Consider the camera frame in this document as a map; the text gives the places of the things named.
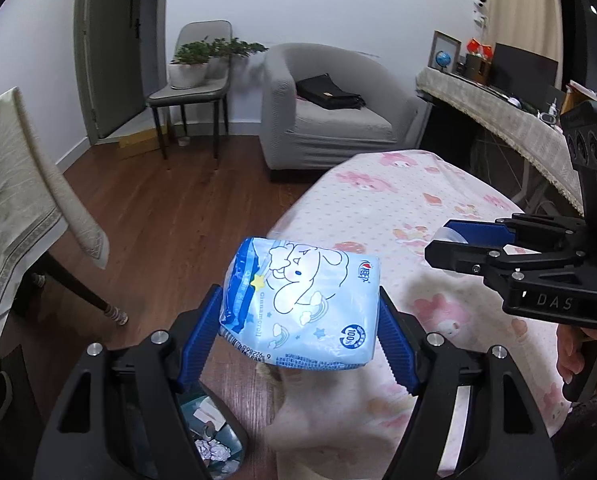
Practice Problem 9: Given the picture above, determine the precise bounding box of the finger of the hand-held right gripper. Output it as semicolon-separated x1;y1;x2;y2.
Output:
425;239;587;297
445;213;587;252

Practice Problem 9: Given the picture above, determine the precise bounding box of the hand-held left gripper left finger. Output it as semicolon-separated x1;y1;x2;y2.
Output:
31;284;225;480

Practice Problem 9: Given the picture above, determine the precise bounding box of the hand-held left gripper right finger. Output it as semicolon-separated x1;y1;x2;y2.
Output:
376;286;554;480

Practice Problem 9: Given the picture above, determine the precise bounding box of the blue tissue packet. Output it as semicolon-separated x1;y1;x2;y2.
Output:
217;236;382;372

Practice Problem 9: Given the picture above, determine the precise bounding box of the black trash bin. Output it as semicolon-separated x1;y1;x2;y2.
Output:
177;382;250;480

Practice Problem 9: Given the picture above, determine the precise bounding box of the white paper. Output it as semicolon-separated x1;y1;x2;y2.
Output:
193;439;232;462

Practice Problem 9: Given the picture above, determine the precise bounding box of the person's right hand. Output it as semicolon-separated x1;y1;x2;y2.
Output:
555;326;588;403

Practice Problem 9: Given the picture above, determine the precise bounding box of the pink printed tablecloth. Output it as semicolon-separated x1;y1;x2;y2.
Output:
268;150;574;480

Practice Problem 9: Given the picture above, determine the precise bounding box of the beige lace desk cloth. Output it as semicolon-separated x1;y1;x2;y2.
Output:
416;66;587;216

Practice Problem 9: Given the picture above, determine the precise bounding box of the dark wooden table leg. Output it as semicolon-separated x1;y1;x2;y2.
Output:
41;252;129;327

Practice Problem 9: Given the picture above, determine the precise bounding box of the black monitor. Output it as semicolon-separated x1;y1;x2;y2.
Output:
489;42;559;97

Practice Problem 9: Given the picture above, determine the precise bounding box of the cardboard box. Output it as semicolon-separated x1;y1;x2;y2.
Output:
561;80;597;113

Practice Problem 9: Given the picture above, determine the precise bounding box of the grey armchair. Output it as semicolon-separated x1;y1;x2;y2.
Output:
258;42;422;183

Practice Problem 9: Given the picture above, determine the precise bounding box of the red gift box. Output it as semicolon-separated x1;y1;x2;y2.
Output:
466;37;495;61

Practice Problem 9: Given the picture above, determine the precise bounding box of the black bag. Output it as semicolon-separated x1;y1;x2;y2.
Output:
296;74;367;111

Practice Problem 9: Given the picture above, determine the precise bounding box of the beige curtain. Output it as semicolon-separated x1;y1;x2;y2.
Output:
480;0;564;68

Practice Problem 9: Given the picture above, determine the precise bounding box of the beige tablecloth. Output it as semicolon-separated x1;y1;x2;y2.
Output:
0;86;112;381

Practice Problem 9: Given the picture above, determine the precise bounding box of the potted plant white pot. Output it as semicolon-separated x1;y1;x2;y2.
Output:
168;40;214;90
206;36;269;81

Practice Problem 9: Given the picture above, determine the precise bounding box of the grey door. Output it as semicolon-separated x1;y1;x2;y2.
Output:
73;0;172;146

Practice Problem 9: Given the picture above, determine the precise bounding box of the grey chair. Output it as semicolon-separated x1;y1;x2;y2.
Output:
146;20;233;160

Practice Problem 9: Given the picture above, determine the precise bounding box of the picture frame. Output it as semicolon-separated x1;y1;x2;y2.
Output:
431;30;463;73

